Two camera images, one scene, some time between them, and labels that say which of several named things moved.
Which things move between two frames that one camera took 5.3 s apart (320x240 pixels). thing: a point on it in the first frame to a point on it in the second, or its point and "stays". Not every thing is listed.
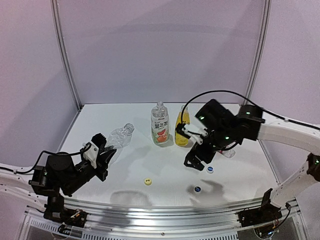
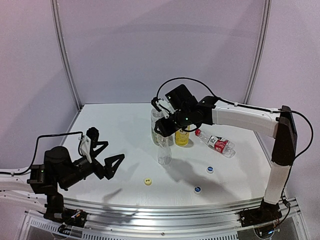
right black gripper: x=202 y=153 to x=164 y=125
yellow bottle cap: x=148 y=181 stays
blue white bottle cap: x=197 y=189 stays
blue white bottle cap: x=210 y=169 stays
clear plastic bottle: x=120 y=137 to x=164 y=154
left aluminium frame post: x=54 y=9 stays
